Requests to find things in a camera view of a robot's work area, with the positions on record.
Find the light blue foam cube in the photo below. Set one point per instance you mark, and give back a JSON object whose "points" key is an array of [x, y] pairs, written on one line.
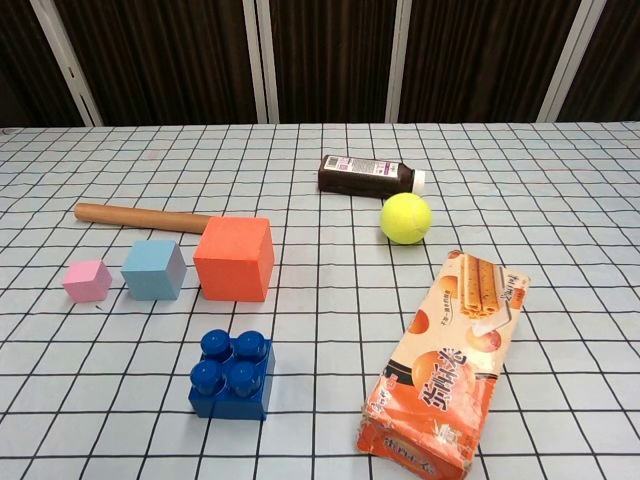
{"points": [[150, 272]]}

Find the small pink foam cube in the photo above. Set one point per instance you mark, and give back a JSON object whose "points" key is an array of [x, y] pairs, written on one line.
{"points": [[85, 282]]}

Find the dark blue studded building brick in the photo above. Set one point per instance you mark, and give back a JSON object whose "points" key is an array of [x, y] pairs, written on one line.
{"points": [[230, 395]]}

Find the white black checkered tablecloth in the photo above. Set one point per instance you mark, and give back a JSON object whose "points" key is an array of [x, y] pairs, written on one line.
{"points": [[320, 300]]}

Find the dark brown bottle white cap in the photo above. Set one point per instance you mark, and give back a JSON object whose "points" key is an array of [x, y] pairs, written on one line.
{"points": [[355, 180]]}

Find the yellow tennis ball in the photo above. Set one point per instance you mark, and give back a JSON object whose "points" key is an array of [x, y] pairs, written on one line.
{"points": [[406, 218]]}

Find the large orange foam cube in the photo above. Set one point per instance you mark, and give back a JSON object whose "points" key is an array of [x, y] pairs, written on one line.
{"points": [[230, 270]]}

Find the orange egg roll snack pack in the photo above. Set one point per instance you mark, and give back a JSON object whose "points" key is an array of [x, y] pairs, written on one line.
{"points": [[440, 370]]}

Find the brown wooden rod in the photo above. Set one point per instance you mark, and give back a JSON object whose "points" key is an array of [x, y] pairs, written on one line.
{"points": [[130, 216]]}

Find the white partition frame post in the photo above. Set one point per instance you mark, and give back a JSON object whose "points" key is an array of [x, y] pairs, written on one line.
{"points": [[567, 65], [267, 60], [67, 65], [400, 60]]}

